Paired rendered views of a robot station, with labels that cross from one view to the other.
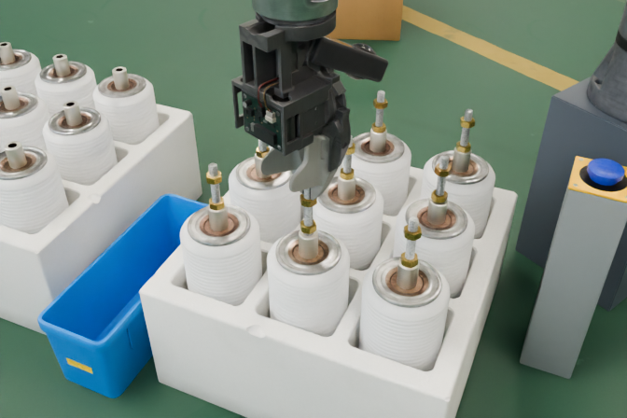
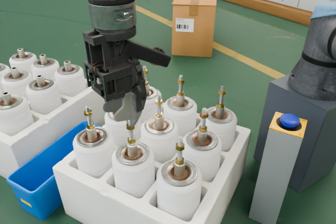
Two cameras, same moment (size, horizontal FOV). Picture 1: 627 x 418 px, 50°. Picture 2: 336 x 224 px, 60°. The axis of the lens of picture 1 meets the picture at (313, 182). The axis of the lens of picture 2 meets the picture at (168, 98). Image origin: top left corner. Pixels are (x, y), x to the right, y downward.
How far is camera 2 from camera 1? 17 cm
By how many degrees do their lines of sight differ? 6
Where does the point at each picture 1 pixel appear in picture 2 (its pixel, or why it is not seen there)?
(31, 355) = (9, 195)
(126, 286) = not seen: hidden behind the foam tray
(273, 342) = (111, 199)
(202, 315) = (79, 182)
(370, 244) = (170, 151)
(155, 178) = (80, 113)
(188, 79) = not seen: hidden behind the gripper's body
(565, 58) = (288, 68)
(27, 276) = (8, 156)
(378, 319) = (162, 191)
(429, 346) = (190, 208)
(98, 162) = (50, 104)
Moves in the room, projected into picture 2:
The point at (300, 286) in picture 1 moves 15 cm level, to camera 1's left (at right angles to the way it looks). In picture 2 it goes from (125, 171) to (57, 166)
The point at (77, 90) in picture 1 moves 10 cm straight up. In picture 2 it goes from (49, 70) to (42, 44)
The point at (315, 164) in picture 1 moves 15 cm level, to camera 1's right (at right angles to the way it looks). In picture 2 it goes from (129, 108) to (208, 112)
